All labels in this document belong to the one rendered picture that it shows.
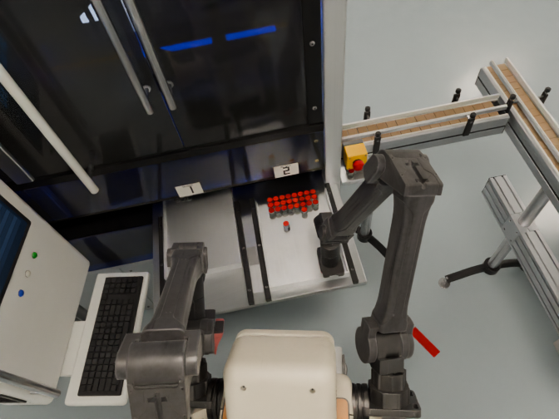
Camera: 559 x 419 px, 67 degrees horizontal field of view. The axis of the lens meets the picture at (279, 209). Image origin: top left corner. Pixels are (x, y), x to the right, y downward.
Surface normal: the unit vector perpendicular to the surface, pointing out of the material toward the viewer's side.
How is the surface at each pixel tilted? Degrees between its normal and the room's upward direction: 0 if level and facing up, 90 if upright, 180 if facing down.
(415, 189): 59
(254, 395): 48
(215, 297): 0
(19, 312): 90
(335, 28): 90
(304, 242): 0
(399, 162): 18
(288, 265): 0
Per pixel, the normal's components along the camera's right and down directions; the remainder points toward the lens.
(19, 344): 1.00, -0.05
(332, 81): 0.17, 0.82
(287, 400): -0.11, 0.26
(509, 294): -0.10, -0.54
